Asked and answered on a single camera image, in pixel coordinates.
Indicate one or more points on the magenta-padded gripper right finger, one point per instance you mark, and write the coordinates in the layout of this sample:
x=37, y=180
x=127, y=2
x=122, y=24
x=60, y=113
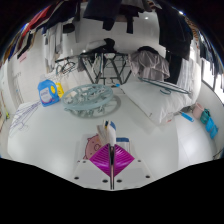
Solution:
x=122, y=160

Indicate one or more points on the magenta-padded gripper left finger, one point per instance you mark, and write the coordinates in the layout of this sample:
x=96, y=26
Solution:
x=101, y=160

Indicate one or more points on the cartoon print white towel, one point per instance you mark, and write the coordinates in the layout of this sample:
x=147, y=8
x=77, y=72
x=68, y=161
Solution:
x=107, y=133

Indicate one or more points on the round pale blue peg hanger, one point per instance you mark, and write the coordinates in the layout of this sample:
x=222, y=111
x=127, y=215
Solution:
x=88, y=99

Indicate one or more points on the white pillow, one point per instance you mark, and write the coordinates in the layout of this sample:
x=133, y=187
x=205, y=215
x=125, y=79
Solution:
x=153, y=103

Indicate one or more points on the yellow plastic container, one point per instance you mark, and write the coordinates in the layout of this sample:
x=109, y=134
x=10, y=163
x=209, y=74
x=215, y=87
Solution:
x=60, y=89

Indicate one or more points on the blue detergent bottle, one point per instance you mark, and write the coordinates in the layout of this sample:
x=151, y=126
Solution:
x=48, y=94

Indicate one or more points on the pink bucket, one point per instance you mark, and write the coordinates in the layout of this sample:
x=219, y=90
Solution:
x=198, y=111

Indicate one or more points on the black folding drying rack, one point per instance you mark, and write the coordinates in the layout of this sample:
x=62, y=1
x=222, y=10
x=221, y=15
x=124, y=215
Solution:
x=106, y=68

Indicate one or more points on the blue plastic basket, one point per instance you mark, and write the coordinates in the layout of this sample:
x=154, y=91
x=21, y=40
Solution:
x=211, y=128

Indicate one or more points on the grey garment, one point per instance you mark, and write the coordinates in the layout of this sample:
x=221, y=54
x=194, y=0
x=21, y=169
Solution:
x=150, y=65

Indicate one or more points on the window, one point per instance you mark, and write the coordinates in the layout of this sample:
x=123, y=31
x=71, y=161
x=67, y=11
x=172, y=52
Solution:
x=213, y=80

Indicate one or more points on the black hanging clothes group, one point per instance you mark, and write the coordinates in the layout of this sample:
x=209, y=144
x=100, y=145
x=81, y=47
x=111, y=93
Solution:
x=175, y=36

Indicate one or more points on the row of colourful hanging clothes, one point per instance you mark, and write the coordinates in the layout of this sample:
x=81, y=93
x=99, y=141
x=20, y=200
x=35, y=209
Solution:
x=20, y=43

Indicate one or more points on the dark hanging garments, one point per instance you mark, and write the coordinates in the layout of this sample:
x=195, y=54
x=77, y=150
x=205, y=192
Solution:
x=110, y=13

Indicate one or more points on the red shirt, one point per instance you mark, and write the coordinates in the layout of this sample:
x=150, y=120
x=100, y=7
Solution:
x=35, y=20

